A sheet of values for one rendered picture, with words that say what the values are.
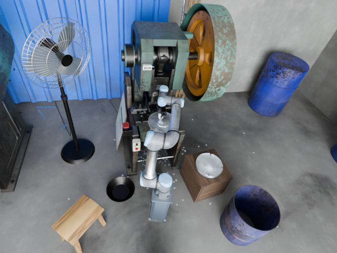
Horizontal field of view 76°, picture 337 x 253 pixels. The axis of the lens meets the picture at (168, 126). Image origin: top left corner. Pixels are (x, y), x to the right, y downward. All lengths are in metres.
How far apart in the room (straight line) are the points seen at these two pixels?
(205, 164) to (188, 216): 0.57
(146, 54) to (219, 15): 0.62
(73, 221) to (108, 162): 0.90
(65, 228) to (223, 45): 1.86
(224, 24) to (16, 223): 2.48
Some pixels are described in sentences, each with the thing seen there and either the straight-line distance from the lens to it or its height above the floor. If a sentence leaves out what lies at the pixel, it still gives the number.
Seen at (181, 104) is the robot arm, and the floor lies 1.11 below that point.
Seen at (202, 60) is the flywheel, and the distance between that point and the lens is 1.99.
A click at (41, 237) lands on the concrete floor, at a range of 2.45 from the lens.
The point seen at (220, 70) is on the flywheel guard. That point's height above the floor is 1.43.
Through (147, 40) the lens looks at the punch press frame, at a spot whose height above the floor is 1.49.
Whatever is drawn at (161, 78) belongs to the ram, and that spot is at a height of 1.16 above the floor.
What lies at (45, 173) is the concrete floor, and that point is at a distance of 2.78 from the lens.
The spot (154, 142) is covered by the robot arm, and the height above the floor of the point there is 1.05.
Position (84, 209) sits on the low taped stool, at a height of 0.33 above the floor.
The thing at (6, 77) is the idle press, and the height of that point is 1.01.
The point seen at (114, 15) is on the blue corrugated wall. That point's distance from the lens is 2.94.
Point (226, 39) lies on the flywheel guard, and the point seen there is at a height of 1.61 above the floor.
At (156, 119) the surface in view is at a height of 0.79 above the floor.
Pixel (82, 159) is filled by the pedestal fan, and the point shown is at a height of 0.03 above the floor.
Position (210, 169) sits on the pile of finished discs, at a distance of 2.31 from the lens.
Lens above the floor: 2.21
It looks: 45 degrees down
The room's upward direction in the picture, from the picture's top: 11 degrees clockwise
